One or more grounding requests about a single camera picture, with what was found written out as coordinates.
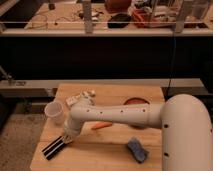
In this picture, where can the orange carrot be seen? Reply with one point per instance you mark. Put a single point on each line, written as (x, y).
(101, 125)

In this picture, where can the clear plastic cup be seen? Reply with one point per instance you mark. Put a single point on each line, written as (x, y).
(54, 111)

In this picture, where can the red round plate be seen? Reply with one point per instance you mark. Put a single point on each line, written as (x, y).
(135, 100)

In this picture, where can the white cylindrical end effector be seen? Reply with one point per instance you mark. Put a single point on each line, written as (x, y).
(70, 133)

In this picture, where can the black bowl on shelf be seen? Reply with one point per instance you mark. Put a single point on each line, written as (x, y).
(119, 20)

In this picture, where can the grey metal post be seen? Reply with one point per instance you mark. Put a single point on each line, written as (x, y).
(87, 12)

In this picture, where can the white crumpled object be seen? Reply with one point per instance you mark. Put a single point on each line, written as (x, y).
(76, 98)

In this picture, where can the red box on shelf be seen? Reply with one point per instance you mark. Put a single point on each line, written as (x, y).
(142, 20)

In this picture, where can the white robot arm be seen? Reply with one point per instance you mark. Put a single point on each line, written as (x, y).
(187, 132)

